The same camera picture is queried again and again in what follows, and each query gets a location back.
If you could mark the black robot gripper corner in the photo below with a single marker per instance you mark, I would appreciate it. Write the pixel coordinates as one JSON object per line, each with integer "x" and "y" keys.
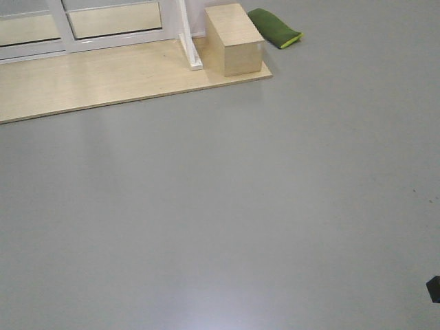
{"x": 433, "y": 287}

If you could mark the white framed transparent sliding door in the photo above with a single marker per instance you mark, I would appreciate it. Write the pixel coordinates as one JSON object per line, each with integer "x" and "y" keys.
{"x": 37, "y": 28}

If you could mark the green sandbag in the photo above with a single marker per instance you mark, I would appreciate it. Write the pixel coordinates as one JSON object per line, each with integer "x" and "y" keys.
{"x": 274, "y": 29}

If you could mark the light wooden box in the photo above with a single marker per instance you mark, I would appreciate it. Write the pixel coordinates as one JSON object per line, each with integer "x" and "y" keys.
{"x": 235, "y": 41}

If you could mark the light wooden base platform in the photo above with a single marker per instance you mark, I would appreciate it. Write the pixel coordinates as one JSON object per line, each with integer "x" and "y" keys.
{"x": 84, "y": 80}

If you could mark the white door frame post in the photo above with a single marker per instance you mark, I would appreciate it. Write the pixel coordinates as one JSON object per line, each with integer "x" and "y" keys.
{"x": 186, "y": 39}

